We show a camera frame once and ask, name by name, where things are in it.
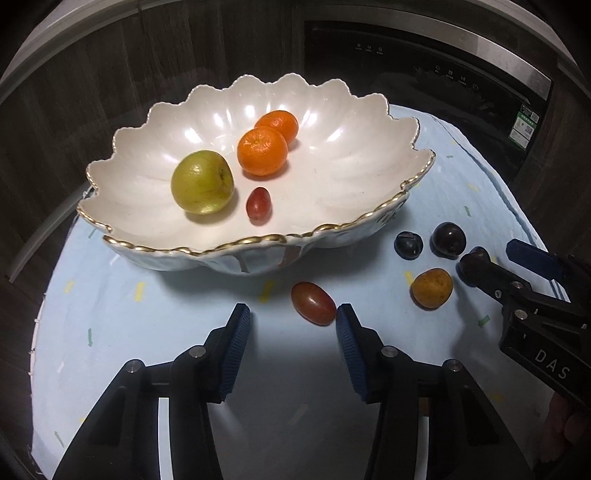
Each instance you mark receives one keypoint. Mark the large orange mandarin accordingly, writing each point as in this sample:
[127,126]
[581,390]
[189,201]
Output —
[262,151]

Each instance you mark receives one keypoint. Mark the small orange mandarin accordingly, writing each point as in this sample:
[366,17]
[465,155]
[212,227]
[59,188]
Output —
[279,123]

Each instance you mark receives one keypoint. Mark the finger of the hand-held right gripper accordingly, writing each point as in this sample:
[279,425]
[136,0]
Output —
[531,258]
[501,282]

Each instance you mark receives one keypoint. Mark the green round fruit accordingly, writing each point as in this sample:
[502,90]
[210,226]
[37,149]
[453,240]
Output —
[202,181]

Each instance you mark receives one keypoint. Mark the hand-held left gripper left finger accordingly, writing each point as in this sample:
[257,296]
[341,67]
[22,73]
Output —
[235,350]

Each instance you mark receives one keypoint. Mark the red cherry tomato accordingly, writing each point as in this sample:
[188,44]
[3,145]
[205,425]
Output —
[313,302]
[258,205]

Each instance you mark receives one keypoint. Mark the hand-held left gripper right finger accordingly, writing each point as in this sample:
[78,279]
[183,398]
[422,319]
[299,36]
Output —
[353,355]

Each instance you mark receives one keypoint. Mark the person's right hand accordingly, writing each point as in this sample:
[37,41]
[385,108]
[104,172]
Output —
[565,415]

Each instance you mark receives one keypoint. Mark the yellow-brown round fruit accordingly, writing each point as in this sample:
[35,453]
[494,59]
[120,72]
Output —
[431,288]

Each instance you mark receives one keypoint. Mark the white scalloped ceramic bowl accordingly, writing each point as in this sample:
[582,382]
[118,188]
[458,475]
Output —
[351,175]

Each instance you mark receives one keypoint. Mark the small dark plum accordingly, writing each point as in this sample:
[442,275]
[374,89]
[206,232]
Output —
[408,244]

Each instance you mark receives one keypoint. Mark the light blue patterned tablecloth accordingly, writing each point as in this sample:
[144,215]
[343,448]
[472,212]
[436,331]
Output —
[138,323]

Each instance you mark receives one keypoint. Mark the large dark plum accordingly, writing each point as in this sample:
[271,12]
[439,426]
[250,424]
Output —
[448,238]

